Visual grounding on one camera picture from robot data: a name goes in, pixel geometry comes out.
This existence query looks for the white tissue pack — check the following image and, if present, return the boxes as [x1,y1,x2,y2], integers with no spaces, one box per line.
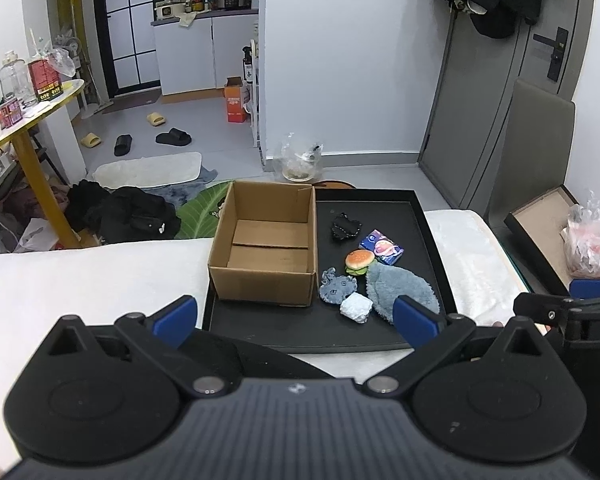
[339,292,373,324]

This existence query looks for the black slipper right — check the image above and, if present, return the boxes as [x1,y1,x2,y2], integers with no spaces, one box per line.
[155,128,193,148]

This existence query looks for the open shallow black box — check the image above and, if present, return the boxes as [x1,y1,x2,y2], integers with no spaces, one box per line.
[504,185,578,296]

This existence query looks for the grey door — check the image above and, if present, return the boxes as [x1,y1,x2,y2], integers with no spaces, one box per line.
[418,0,594,212]

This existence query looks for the round yellow table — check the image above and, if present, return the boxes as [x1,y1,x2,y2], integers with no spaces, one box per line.
[0,79,84,249]

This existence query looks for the orange cardboard box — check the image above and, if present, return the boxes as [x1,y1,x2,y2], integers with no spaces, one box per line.
[223,76,247,124]

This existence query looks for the clear plastic bag with bowl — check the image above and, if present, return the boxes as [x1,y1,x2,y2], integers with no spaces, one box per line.
[279,132,323,183]

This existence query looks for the blue denim fish toy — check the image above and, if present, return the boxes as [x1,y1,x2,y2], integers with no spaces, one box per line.
[318,268,358,306]

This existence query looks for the brown cardboard box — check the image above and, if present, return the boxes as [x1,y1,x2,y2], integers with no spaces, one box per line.
[208,181,318,308]

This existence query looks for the grey leaning board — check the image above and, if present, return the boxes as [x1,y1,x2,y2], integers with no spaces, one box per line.
[486,78,576,232]

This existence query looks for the white plastic bag on floor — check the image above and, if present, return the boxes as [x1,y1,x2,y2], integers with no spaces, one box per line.
[15,218,59,254]

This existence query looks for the yellow slipper far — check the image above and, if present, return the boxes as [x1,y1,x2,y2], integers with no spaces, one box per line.
[146,112,166,127]

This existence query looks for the hamburger toy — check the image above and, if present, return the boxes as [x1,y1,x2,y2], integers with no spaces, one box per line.
[344,248,376,276]

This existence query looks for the blue-grey fuzzy rug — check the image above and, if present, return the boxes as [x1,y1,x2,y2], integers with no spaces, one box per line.
[146,167,218,208]

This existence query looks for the white floor mat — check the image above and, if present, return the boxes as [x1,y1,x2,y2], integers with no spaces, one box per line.
[92,152,202,190]

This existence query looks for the pile of black clothes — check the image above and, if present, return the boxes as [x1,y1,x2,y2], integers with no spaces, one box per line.
[65,180,182,244]

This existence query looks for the pink white plastic bag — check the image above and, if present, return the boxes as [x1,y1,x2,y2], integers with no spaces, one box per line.
[560,191,600,278]

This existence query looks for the black slipper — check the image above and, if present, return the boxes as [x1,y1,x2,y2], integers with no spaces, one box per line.
[114,134,133,157]
[155,128,193,148]

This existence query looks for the black studded soft toy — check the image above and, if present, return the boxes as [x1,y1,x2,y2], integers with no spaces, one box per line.
[330,212,362,243]

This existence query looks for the black tray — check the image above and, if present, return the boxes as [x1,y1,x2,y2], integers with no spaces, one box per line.
[200,187,458,354]

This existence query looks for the small pink box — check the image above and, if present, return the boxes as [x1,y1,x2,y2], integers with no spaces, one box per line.
[0,96,22,130]

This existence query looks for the fluffy blue-grey plush cloth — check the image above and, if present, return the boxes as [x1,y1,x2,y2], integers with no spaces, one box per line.
[366,262,441,325]

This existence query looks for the white kitchen cabinet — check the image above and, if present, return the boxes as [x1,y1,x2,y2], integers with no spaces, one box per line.
[152,10,259,104]

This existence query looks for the red box on table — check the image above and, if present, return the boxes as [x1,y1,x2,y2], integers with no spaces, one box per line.
[28,58,64,101]

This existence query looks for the yellow slipper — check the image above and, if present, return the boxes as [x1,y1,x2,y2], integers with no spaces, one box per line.
[146,112,166,127]
[80,132,102,148]

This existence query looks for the yellow slipper near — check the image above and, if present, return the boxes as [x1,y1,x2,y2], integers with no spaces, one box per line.
[80,132,102,148]

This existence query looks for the clear plastic jar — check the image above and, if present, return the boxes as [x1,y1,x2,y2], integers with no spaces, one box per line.
[0,50,38,110]

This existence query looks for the blue tissue packet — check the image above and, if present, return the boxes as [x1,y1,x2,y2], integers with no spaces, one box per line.
[358,230,404,266]

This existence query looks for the black slipper left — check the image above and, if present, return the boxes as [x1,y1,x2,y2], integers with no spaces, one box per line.
[114,134,133,157]

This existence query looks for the green leaf cartoon rug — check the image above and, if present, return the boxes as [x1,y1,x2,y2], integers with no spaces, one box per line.
[175,181,232,240]

